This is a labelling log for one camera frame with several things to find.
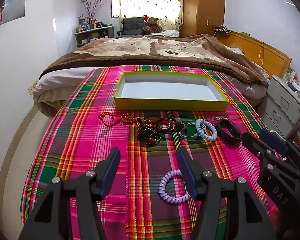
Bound black wristband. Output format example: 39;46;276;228
216;120;242;146

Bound light blue spiral hair tie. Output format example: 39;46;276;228
195;118;218;142

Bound purple spiral hair tie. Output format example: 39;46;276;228
158;169;192;205

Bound red gold cord ornament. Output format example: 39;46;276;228
146;118;177;133

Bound dark beaded bracelet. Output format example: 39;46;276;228
136;117;163;147

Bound red knotted cord bracelet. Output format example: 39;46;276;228
98;111;134;129

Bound grey bedside cabinet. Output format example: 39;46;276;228
257;75;300;139

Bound wooden headboard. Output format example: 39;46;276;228
216;31;292;77

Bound pink plaid tablecloth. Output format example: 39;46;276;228
20;66;279;239

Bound brown fleece blanket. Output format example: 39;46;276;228
42;34;268;86

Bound bed with white sheet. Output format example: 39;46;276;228
33;34;269;118

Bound yellow-green shallow box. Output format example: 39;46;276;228
114;71;229;112

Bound white pillow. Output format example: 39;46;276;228
151;29;180;38

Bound wooden wardrobe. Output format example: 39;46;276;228
180;0;225;37

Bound teddy bear with santa hat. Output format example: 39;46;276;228
143;16;162;35

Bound dotted window curtain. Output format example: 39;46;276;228
119;0;184;31

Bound black office chair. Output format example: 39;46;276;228
117;17;144;37

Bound cluttered desk shelf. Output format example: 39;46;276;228
75;25;114;48

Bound dried branch bouquet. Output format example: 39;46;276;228
83;0;104;23

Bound grey wall poster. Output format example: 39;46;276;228
0;0;26;25

